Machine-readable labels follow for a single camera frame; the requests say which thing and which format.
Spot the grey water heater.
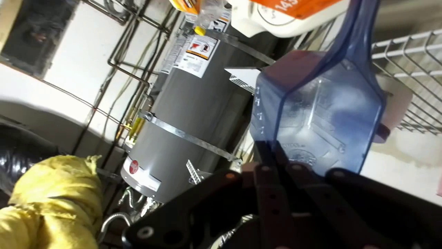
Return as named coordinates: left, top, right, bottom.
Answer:
left=120, top=18, right=278, bottom=205

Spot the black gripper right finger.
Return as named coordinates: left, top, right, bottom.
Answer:
left=278, top=156, right=442, bottom=249

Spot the yellow insulation wrap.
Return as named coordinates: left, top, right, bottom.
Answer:
left=0, top=153, right=105, bottom=249

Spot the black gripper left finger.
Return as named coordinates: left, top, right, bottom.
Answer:
left=123, top=141, right=299, bottom=249

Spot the white wire shelf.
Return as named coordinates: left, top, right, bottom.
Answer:
left=370, top=29, right=442, bottom=137

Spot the white bottle orange label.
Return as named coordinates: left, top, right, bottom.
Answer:
left=227, top=0, right=351, bottom=39

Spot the translucent blue measuring scoop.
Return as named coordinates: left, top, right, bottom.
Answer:
left=250, top=0, right=388, bottom=178

